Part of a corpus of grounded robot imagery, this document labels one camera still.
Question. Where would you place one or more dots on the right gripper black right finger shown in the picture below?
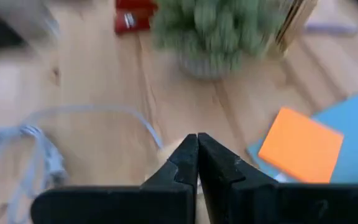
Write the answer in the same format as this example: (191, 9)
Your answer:
(259, 205)

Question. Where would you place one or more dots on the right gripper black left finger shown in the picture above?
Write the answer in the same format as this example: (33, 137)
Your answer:
(135, 205)

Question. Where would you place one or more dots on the red stapler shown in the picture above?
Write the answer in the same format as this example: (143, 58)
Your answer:
(132, 18)

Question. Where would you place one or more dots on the orange sticky note pad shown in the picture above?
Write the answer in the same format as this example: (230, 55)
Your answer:
(300, 146)

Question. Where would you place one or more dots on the green plant in grey pot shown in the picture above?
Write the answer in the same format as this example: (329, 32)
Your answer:
(216, 28)

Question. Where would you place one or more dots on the gold pencil cup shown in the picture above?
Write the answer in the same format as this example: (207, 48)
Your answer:
(294, 25)

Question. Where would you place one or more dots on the purple pen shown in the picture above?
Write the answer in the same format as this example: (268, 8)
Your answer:
(331, 29)

